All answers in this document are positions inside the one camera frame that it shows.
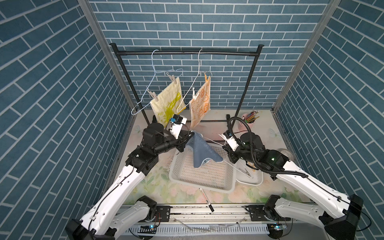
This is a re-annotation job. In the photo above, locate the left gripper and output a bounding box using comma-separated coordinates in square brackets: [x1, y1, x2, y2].
[152, 130, 194, 156]

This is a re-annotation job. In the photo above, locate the blue patterned towel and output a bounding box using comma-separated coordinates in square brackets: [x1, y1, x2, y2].
[186, 131, 227, 169]

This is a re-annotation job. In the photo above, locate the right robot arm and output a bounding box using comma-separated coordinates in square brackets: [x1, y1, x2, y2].
[222, 117, 365, 240]

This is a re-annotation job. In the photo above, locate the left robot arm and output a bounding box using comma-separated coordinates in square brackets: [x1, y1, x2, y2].
[65, 123, 195, 240]

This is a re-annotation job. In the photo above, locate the white rectangular tray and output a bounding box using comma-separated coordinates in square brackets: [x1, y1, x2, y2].
[235, 160, 264, 187]

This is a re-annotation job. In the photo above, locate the white perforated plastic basket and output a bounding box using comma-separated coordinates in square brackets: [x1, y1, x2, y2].
[169, 143, 236, 194]

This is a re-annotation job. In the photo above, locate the pink pencil cup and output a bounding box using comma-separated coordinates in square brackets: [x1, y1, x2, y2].
[238, 110, 259, 132]

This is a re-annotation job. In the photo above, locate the orange patterned towel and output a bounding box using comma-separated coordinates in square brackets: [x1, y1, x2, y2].
[190, 81, 211, 129]

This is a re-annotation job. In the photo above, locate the yellow green patterned towel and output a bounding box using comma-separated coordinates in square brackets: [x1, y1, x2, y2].
[150, 77, 185, 127]

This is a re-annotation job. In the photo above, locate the clear tape roll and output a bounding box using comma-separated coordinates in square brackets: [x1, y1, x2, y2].
[279, 149, 296, 161]

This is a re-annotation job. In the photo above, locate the white clothespin lower left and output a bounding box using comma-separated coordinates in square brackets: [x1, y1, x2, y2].
[147, 91, 159, 101]

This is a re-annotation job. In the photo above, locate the black tipped marker pen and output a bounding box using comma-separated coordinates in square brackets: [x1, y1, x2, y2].
[199, 188, 215, 213]

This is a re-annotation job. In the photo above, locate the white clothespin upper left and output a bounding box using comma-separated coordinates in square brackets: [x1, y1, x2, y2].
[166, 72, 177, 84]

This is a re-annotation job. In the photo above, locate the wooden clothespin middle upper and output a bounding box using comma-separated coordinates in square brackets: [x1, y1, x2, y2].
[204, 73, 211, 83]

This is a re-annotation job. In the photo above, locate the black metal clothes rack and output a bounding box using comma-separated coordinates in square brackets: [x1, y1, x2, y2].
[110, 43, 264, 124]

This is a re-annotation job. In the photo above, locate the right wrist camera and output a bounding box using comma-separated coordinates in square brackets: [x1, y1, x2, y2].
[220, 134, 239, 152]

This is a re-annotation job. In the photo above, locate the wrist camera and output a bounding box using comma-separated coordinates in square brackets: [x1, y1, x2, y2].
[169, 114, 187, 140]
[220, 134, 239, 152]

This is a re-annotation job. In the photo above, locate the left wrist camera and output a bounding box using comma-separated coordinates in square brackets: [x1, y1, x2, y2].
[169, 114, 187, 140]

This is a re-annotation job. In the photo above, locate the light blue wire hanger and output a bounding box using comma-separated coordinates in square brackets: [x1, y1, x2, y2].
[131, 49, 184, 116]

